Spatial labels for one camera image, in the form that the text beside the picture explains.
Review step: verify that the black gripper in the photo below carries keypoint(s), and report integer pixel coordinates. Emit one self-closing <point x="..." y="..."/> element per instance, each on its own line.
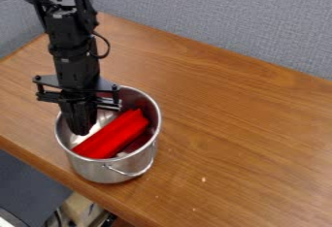
<point x="76" y="88"/>

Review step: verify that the red block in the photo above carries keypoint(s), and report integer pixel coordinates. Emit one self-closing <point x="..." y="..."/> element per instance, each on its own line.
<point x="112" y="137"/>

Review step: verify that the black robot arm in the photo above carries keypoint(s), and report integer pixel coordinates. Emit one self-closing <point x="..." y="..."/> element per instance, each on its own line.
<point x="68" y="21"/>

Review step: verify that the beige box under table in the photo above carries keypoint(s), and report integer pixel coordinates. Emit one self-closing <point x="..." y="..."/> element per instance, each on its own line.
<point x="80" y="210"/>

